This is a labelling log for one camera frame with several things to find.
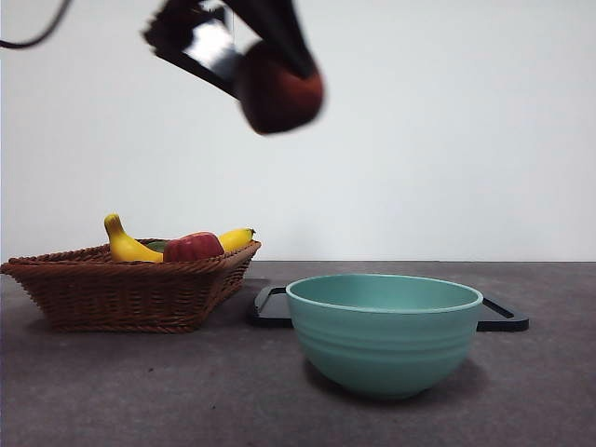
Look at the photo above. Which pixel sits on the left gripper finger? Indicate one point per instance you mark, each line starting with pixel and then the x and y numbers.
pixel 288 37
pixel 195 60

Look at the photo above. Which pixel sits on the dark purple plum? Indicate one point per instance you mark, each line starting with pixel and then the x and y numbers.
pixel 284 102

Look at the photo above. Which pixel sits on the teal bowl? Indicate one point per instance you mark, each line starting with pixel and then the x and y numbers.
pixel 382 344

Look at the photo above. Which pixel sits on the red apple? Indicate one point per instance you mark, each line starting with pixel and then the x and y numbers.
pixel 193 247

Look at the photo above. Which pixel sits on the green avocado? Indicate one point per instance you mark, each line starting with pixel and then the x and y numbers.
pixel 156 245

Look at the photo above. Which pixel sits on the yellow banana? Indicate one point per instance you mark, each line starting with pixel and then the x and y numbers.
pixel 125 247

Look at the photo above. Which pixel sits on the brown wicker basket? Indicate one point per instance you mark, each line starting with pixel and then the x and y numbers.
pixel 116 298

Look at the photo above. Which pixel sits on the black rectangular tray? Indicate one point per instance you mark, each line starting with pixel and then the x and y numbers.
pixel 270 312

